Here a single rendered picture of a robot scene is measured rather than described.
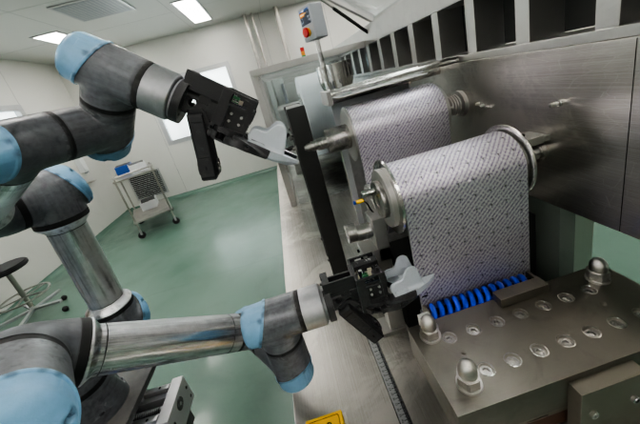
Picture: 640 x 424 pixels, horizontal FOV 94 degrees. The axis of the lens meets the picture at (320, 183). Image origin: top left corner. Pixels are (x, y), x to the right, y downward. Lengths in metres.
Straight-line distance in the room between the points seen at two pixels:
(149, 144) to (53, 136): 5.99
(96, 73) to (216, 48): 5.63
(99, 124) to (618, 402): 0.85
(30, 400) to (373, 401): 0.52
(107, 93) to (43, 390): 0.36
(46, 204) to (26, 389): 0.53
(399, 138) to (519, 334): 0.45
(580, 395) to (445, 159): 0.38
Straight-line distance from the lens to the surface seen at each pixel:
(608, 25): 0.63
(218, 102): 0.49
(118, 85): 0.53
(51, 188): 0.92
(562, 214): 0.78
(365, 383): 0.74
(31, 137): 0.54
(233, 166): 6.25
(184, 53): 6.23
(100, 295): 1.03
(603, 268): 0.74
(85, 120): 0.57
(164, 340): 0.63
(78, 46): 0.55
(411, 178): 0.55
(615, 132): 0.64
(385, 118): 0.75
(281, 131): 0.49
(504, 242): 0.69
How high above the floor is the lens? 1.49
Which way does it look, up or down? 19 degrees down
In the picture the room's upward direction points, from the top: 15 degrees counter-clockwise
